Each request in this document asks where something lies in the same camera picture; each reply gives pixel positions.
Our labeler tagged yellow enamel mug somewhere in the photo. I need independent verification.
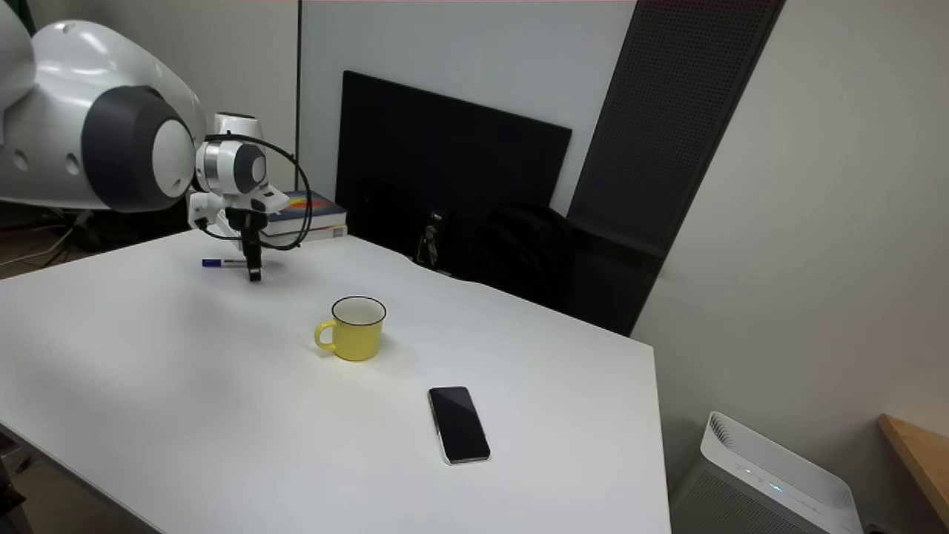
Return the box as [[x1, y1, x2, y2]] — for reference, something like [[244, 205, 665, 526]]
[[312, 294, 390, 366]]

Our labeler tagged black flat monitor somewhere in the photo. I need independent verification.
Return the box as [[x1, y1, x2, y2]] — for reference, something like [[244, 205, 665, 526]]
[[334, 69, 576, 274]]

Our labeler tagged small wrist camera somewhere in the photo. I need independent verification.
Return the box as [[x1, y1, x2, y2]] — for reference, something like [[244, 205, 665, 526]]
[[248, 185, 296, 216]]

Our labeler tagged black smartphone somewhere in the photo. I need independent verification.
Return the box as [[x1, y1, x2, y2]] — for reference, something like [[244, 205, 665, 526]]
[[423, 382, 493, 465]]

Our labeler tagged dark grey leaning panel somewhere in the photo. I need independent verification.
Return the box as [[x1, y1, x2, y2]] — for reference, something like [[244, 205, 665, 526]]
[[564, 0, 785, 337]]

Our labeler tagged small dark bottle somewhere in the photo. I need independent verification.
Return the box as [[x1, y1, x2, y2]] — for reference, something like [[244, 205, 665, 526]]
[[413, 207, 447, 274]]

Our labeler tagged black chair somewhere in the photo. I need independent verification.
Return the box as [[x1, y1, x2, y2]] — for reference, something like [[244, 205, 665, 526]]
[[447, 201, 665, 337]]

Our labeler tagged wooden side table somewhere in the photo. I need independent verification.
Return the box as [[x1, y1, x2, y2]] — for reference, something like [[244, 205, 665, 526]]
[[874, 411, 949, 529]]

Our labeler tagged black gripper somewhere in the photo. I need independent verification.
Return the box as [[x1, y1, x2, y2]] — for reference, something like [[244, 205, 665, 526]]
[[230, 192, 272, 285]]

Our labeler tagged grey plastic bin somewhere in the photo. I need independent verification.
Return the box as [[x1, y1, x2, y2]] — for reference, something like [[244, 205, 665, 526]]
[[669, 409, 868, 534]]

